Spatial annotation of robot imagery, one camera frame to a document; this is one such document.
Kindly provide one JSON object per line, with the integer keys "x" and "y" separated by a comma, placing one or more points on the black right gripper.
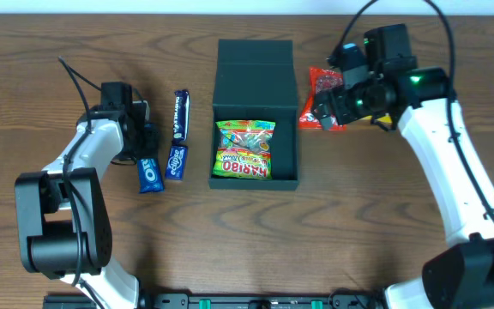
{"x": 327, "y": 109}

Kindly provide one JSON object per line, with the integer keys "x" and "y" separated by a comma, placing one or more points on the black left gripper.
{"x": 149, "y": 140}

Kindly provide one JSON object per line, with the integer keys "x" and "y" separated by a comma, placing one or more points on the blue Eclipse mints box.
{"x": 175, "y": 165}

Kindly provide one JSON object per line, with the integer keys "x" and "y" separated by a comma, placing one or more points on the blue Oreo cookie pack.
{"x": 149, "y": 176}

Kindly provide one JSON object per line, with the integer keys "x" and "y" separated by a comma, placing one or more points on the blue Dairy Milk chocolate bar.
{"x": 181, "y": 116}

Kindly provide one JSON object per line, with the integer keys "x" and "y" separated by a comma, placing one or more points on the red Hacks candy bag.
{"x": 320, "y": 79}

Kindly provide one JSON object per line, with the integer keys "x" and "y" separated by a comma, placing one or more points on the green Haribo gummy bag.
{"x": 244, "y": 149}

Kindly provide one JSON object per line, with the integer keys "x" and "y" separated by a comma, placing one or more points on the dark green gift box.
{"x": 255, "y": 80}

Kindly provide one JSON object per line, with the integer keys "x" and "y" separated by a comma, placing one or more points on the yellow Hacks candy bag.
{"x": 383, "y": 121}

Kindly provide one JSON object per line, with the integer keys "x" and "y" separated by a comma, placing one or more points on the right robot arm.
{"x": 381, "y": 77}

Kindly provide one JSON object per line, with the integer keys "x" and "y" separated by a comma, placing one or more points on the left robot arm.
{"x": 64, "y": 230}

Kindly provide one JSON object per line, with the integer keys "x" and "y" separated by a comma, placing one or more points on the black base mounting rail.
{"x": 337, "y": 300}

